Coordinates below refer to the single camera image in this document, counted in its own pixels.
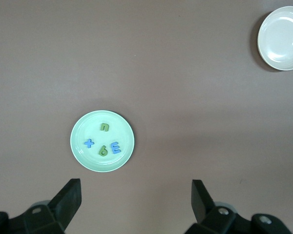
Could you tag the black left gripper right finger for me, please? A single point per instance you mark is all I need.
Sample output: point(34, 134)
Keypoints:
point(202, 204)

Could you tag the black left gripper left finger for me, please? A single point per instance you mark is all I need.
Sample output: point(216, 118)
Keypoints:
point(66, 202)

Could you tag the green letter p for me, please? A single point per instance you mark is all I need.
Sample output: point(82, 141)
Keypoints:
point(102, 152)

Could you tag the blue letter x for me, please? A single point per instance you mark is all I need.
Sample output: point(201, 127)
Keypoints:
point(89, 143)

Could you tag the blue letter m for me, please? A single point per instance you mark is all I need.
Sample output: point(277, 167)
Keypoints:
point(116, 148)

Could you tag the green letter n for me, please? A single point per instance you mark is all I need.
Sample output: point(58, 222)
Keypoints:
point(105, 125)

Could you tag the green plate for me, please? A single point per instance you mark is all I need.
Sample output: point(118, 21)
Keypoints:
point(112, 163)

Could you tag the cream plate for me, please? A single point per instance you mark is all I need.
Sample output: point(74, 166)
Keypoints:
point(280, 39)

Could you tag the brown table cover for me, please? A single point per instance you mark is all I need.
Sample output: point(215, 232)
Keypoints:
point(161, 73)

